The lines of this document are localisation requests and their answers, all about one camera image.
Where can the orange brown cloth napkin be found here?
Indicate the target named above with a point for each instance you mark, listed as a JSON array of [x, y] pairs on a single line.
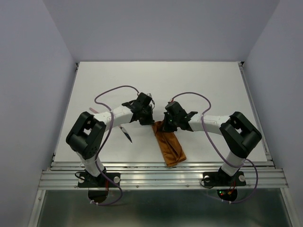
[[170, 147]]

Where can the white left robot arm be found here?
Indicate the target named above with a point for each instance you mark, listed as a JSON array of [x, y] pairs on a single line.
[[87, 133]]

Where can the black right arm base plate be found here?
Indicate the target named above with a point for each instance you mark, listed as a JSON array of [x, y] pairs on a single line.
[[221, 179]]

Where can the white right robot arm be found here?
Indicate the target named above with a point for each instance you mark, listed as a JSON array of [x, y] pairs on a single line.
[[240, 135]]

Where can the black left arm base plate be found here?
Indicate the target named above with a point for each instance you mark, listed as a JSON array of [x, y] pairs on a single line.
[[85, 180]]

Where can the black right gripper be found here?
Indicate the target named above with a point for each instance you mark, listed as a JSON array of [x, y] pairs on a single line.
[[166, 127]]

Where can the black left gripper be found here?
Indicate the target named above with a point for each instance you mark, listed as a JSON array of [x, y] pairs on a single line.
[[149, 121]]

